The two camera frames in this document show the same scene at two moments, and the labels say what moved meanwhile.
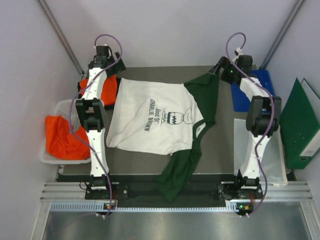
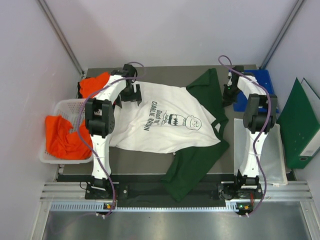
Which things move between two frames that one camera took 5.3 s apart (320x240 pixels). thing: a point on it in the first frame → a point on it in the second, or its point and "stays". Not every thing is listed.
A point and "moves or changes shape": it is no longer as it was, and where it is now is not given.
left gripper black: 117,68 → 134,96
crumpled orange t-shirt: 60,143 stays
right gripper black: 225,63 → 226,100
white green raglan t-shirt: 164,117 moves or changes shape
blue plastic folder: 240,99 stays
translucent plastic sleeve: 272,159 stays
